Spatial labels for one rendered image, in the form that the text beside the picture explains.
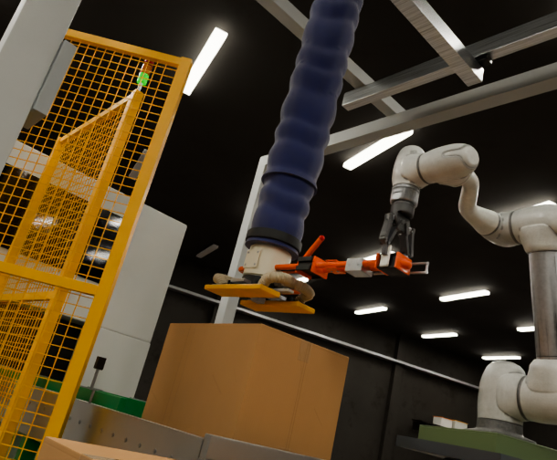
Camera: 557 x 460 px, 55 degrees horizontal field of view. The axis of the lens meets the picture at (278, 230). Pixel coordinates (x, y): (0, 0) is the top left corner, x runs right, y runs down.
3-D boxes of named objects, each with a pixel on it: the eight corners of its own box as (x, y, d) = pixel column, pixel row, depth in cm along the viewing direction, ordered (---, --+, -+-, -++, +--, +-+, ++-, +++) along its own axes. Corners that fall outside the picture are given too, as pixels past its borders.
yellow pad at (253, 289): (203, 288, 210) (206, 277, 212) (222, 297, 216) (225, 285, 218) (259, 288, 186) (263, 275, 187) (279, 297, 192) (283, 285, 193)
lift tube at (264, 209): (234, 242, 215) (294, 36, 249) (272, 262, 228) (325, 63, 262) (269, 237, 199) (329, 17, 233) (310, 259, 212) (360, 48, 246)
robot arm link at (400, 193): (386, 186, 177) (383, 202, 175) (409, 181, 171) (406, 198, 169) (402, 198, 183) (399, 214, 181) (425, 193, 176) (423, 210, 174)
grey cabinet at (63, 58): (15, 123, 197) (45, 57, 208) (28, 130, 201) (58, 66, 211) (33, 108, 183) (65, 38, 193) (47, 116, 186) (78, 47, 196)
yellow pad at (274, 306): (238, 304, 222) (242, 292, 223) (256, 311, 228) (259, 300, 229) (297, 306, 197) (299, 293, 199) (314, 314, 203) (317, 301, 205)
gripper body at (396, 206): (401, 212, 180) (396, 237, 177) (385, 201, 175) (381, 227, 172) (420, 209, 175) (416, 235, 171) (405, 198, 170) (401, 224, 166)
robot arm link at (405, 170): (383, 185, 178) (415, 177, 168) (390, 145, 183) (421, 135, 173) (404, 199, 184) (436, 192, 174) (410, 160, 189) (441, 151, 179)
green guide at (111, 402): (-22, 376, 311) (-15, 360, 314) (-3, 380, 317) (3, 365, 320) (95, 416, 194) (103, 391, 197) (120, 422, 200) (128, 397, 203)
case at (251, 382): (137, 428, 197) (170, 323, 211) (225, 447, 219) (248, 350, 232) (227, 461, 151) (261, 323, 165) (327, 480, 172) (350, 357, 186)
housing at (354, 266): (343, 270, 177) (346, 257, 178) (355, 277, 181) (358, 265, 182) (360, 270, 171) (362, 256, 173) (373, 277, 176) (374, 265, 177)
